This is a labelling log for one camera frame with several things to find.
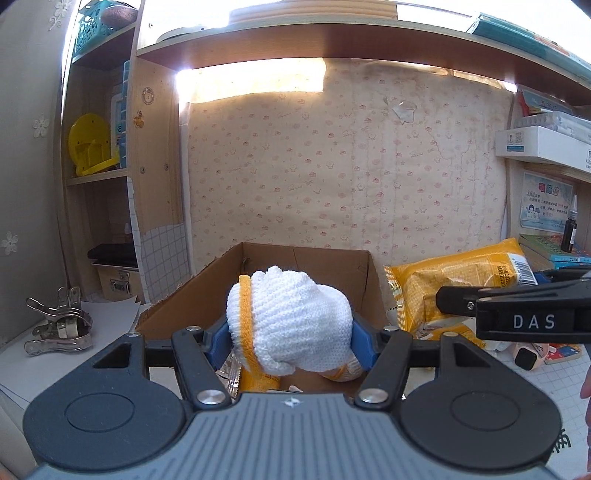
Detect clear plastic case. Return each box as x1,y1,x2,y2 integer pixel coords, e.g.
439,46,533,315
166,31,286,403
512,111,591,139

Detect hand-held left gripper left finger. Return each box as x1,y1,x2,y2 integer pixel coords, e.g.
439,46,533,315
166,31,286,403
88,320,234,409

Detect white printed paper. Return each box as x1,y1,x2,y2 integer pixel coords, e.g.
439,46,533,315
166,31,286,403
549,425,591,480

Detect green cover book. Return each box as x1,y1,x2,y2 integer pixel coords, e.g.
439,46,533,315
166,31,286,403
518,233,591,261

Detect teal book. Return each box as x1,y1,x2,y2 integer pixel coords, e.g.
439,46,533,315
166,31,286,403
466,13,591,65

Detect person's right hand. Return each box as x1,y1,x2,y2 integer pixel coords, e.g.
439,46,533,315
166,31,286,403
581,369,591,432

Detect beige latch box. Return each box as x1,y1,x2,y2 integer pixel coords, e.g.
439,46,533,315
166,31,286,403
91,262,141,301

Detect wooden desk hutch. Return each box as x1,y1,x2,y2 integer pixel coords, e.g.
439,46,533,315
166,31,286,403
60,0,591,301

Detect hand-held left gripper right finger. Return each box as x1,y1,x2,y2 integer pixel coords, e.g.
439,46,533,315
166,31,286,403
351,314,502,409

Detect white flat box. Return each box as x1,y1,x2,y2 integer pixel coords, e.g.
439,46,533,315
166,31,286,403
495,126,591,174

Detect colourful booklet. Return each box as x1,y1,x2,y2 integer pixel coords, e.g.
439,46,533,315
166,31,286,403
545,342,585,365

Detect brown cardboard box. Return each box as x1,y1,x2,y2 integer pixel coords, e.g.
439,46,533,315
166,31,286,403
134,242,389,397

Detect floral lace curtain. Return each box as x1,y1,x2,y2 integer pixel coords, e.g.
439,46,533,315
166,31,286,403
0,0,70,352

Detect pink child smartwatch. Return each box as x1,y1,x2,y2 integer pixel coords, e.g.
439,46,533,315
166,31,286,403
505,342,550,372

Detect brown bowl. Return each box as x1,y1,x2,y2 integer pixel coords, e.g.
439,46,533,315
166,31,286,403
100,4,139,26

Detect grid-patterned desktop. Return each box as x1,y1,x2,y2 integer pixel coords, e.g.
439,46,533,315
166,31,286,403
383,305,591,480

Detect yellow plastic toy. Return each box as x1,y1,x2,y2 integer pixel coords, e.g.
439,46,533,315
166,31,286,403
68,113,122,177

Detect light blue cartoon poster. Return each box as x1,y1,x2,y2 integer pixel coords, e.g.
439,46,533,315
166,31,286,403
521,170,575,234

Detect clear tape scrap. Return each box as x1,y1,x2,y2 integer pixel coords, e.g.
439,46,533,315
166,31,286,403
392,99,419,124

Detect blue white plastic board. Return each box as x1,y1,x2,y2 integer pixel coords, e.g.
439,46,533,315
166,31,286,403
110,60,132,169

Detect teal plastic basket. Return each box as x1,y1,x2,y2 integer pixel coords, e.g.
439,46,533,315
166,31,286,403
71,0,124,55

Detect black pouch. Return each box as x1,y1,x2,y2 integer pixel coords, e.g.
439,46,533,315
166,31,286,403
87,243,139,268

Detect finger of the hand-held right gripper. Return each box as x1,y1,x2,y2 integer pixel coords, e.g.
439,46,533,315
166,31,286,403
536,269,591,283
436,277,591,320

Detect white paper sheets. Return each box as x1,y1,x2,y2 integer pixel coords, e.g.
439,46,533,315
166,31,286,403
0,295,144,407

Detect steel spring clip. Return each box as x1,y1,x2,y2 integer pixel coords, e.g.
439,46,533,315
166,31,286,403
23,311,95,357
25,286,84,324

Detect white round disc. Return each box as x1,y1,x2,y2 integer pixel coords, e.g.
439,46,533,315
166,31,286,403
157,25,208,42

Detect light blue printed box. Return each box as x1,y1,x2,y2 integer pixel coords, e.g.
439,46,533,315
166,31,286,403
515,85,587,116

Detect silver foil packet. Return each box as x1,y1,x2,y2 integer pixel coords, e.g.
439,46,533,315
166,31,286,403
217,355,243,398

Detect yellow snack packet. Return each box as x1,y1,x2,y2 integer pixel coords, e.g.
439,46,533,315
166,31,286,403
413,322,486,352
240,353,280,393
384,237,539,330

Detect black dropper bottle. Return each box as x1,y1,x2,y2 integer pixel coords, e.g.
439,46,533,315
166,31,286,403
561,195,579,253

